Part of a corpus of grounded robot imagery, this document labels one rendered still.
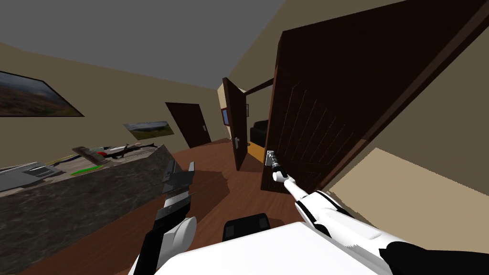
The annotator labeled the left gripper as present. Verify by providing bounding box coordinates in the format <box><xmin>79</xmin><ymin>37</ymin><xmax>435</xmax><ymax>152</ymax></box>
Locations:
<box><xmin>162</xmin><ymin>159</ymin><xmax>196</xmax><ymax>196</ymax></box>

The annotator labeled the black sofa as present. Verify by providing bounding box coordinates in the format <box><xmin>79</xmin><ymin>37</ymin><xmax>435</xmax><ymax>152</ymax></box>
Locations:
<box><xmin>250</xmin><ymin>119</ymin><xmax>270</xmax><ymax>148</ymax></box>

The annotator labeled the dark brown door leaf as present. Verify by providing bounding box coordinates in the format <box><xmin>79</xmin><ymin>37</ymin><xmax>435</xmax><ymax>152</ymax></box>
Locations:
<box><xmin>164</xmin><ymin>102</ymin><xmax>213</xmax><ymax>149</ymax></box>
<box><xmin>222</xmin><ymin>77</ymin><xmax>249</xmax><ymax>172</ymax></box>
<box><xmin>260</xmin><ymin>0</ymin><xmax>489</xmax><ymax>195</ymax></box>

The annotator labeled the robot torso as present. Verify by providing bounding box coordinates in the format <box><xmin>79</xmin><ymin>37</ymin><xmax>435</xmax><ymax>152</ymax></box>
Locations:
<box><xmin>152</xmin><ymin>212</ymin><xmax>384</xmax><ymax>275</ymax></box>

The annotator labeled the dark stone counter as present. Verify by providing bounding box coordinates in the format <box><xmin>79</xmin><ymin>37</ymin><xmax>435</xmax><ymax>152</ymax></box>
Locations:
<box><xmin>0</xmin><ymin>142</ymin><xmax>185</xmax><ymax>275</ymax></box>

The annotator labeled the small landscape wall picture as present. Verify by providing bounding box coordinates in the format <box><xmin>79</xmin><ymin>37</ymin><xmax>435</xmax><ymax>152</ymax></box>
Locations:
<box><xmin>123</xmin><ymin>120</ymin><xmax>175</xmax><ymax>141</ymax></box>

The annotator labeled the large landscape wall picture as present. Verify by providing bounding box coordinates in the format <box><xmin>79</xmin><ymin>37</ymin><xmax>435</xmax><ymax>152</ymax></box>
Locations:
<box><xmin>0</xmin><ymin>70</ymin><xmax>85</xmax><ymax>118</ymax></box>

